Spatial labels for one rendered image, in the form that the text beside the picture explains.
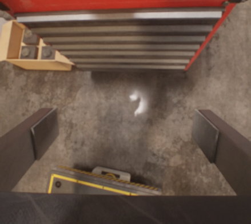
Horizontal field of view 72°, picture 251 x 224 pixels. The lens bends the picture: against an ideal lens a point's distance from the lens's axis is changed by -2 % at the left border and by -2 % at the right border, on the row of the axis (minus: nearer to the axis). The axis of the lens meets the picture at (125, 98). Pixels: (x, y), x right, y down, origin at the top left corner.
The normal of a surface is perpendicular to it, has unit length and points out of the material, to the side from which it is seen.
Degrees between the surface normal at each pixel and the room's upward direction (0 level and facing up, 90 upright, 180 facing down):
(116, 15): 14
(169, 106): 0
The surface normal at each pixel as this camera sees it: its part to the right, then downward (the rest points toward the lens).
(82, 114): -0.13, -0.12
